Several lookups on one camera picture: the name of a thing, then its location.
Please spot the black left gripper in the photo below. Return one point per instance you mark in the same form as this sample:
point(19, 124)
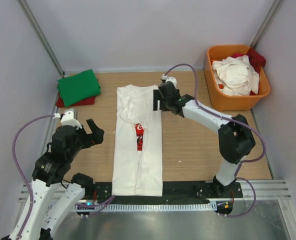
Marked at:
point(87, 135)

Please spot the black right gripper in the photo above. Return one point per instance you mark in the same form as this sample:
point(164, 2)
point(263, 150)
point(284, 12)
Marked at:
point(162, 99)

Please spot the white Coca-Cola print t-shirt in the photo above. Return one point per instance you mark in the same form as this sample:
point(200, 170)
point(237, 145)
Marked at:
point(138, 153)

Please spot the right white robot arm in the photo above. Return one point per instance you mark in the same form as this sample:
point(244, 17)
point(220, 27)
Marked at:
point(235, 139)

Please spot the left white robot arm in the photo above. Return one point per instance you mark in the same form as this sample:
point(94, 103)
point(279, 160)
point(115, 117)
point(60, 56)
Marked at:
point(36, 221)

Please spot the folded red t-shirt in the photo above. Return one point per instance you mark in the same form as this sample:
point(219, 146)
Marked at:
point(85, 102)

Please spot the folded green t-shirt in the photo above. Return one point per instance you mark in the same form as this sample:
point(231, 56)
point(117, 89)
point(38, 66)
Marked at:
point(78, 87)

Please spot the orange plastic laundry basket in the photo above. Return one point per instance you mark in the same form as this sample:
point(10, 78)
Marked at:
point(220, 101)

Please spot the white crumpled t-shirt in basket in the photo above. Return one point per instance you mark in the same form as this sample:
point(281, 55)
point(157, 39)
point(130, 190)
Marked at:
point(235, 76)

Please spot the dark red garment in basket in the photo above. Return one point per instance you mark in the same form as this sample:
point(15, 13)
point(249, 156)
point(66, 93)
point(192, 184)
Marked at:
point(256, 60)

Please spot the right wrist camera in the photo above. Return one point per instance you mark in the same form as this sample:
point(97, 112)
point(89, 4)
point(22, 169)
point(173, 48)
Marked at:
point(165, 78)

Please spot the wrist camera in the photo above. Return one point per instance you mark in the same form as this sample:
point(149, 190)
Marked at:
point(165, 78)
point(70, 118)

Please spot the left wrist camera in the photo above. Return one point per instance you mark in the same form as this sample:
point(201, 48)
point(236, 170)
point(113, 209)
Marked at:
point(70, 118)

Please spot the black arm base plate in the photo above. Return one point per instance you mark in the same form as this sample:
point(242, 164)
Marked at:
point(204, 189)

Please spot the white slotted cable duct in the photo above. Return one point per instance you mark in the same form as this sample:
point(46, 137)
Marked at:
point(121, 208)

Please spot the left aluminium corner post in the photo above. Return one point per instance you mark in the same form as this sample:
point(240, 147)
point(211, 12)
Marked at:
point(38, 30)

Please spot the aluminium corner post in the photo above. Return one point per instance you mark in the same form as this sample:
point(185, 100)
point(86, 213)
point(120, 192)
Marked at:
point(38, 30)
point(267, 21)

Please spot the right aluminium corner post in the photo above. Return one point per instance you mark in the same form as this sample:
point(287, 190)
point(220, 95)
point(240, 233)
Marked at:
point(267, 21)

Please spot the aluminium frame rail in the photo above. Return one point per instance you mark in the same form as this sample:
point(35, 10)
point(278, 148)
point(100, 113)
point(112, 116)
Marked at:
point(263, 189)

